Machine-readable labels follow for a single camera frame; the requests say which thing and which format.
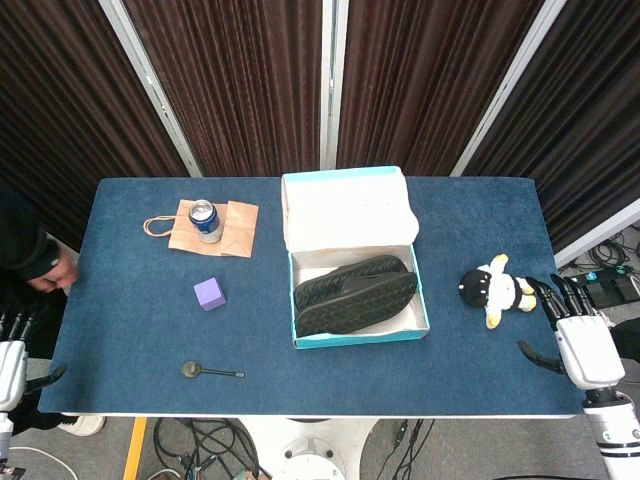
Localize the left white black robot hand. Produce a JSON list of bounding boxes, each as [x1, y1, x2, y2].
[[0, 301, 69, 414]]

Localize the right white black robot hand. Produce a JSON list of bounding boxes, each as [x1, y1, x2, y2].
[[517, 273, 626, 391]]

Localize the person's bare hand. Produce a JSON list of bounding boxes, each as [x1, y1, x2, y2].
[[27, 248, 80, 295]]

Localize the black slipper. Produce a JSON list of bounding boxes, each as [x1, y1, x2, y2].
[[294, 271, 420, 337], [293, 254, 412, 301]]

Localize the light blue shoe box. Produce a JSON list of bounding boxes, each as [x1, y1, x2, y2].
[[279, 165, 431, 351]]

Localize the white sneaker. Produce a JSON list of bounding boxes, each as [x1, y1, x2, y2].
[[57, 414, 108, 438]]

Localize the blue table cloth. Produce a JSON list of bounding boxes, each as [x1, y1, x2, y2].
[[37, 175, 587, 419]]

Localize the black white plush doll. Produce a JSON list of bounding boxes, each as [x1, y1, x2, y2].
[[458, 253, 538, 330]]

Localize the yellow floor tape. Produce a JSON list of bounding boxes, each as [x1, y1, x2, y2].
[[122, 417, 149, 480]]

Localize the purple foam cube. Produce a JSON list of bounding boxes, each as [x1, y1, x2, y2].
[[193, 276, 227, 313]]

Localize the blue soda can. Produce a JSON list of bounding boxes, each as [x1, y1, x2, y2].
[[187, 198, 223, 245]]

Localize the dark metal spoon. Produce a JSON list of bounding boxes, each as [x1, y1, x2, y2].
[[181, 360, 246, 380]]

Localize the dark brown curtain panel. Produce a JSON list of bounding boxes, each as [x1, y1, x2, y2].
[[467, 0, 640, 254], [337, 0, 545, 176], [122, 0, 331, 178], [0, 0, 192, 251]]

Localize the brown paper bag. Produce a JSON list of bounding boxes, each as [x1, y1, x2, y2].
[[143, 198, 260, 259]]

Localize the white table base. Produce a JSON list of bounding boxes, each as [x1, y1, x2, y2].
[[238, 417, 377, 480]]

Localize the tangled floor cables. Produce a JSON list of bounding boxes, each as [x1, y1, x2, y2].
[[587, 234, 640, 274]]

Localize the aluminium partition post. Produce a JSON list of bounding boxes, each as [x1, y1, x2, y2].
[[553, 198, 640, 269], [98, 0, 204, 178], [319, 0, 350, 170], [449, 0, 572, 178]]

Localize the black cable bundle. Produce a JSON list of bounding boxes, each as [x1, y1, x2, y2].
[[149, 417, 264, 480]]

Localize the black cable with green plug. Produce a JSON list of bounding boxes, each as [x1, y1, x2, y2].
[[374, 418, 437, 480]]

